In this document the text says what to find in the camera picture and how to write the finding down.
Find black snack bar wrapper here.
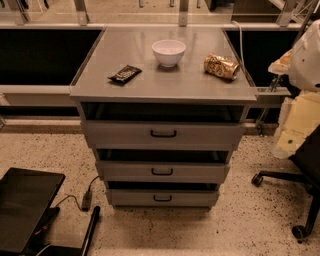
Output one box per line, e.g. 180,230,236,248
109,65,142,84

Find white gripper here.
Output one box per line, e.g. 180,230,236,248
268,49,320,159

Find white bowl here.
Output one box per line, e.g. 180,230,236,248
152,39,186,67

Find grey bottom drawer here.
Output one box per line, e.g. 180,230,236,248
106,189,219,207

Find black bar on floor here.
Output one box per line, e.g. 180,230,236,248
80,206,100,256

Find black office chair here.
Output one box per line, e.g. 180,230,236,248
251,124,320,242

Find grey top drawer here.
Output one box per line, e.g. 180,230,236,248
81,120,244,151

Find black laptop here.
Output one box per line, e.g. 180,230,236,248
0,168,65,256

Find white cable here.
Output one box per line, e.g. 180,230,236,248
230,20,248,76

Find black power adapter with cable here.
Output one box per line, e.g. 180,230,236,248
56,176,98,212

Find metal rod with clamp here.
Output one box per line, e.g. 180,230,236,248
256,0,320,127

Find grey drawer cabinet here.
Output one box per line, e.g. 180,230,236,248
71,26,256,192

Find grey drawer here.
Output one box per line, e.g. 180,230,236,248
106,189,219,207
96,161,230,184
81,120,244,151

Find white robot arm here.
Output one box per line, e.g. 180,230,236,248
268,20,320,159

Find crushed golden can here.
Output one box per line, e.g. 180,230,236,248
204,53,239,81

